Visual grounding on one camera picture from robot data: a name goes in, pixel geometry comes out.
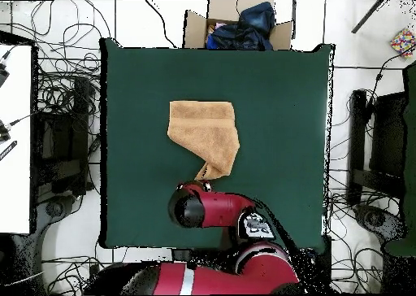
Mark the black cable with connector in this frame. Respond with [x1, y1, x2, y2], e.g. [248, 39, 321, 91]
[365, 45, 416, 118]

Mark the white side table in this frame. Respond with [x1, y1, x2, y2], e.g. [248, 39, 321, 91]
[0, 43, 33, 235]

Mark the dark blue clothing pile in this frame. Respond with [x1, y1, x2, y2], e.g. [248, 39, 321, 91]
[205, 1, 276, 51]

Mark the black metal rod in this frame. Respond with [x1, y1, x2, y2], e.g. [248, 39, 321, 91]
[350, 0, 390, 34]

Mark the flat black strip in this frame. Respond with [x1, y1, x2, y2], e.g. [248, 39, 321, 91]
[0, 140, 18, 162]

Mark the dark green table cloth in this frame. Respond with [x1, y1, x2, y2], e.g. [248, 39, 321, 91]
[98, 37, 336, 250]

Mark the grey curved stand base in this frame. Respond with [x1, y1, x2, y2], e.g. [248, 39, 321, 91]
[9, 193, 77, 295]

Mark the tan terry towel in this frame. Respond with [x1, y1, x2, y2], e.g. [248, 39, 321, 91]
[167, 100, 241, 181]

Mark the single black cable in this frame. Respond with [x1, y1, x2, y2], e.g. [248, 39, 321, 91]
[144, 0, 178, 49]

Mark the black metal stand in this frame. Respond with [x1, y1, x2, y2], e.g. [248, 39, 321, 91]
[346, 89, 409, 207]
[32, 76, 98, 206]

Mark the multicoloured patterned box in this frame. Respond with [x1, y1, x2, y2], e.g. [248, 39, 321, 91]
[388, 27, 416, 60]

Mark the black power strip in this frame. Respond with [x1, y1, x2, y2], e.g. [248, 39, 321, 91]
[312, 233, 333, 285]

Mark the black cable tangle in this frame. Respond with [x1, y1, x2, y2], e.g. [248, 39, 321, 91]
[0, 0, 113, 115]
[298, 165, 391, 294]
[41, 240, 131, 295]

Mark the brown cardboard box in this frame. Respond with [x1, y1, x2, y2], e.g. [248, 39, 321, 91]
[182, 0, 295, 51]

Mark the black round floor base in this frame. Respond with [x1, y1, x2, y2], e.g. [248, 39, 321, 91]
[353, 203, 407, 243]

